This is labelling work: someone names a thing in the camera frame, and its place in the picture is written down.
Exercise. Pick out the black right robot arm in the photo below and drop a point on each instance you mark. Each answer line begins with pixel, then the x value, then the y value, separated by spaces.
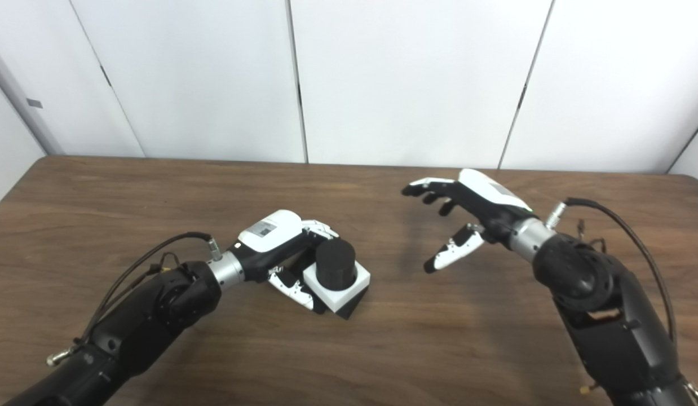
pixel 608 316

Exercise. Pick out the black peg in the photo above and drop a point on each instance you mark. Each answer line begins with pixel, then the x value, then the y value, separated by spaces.
pixel 335 262

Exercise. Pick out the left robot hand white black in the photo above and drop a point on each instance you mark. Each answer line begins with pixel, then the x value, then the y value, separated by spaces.
pixel 270 231

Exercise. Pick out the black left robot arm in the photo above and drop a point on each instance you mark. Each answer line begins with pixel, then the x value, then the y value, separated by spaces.
pixel 140 321

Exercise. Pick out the white square piece with hole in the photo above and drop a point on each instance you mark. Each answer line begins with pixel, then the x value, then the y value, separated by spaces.
pixel 332 299

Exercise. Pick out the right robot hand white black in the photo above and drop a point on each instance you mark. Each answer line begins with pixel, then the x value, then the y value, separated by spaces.
pixel 490 206

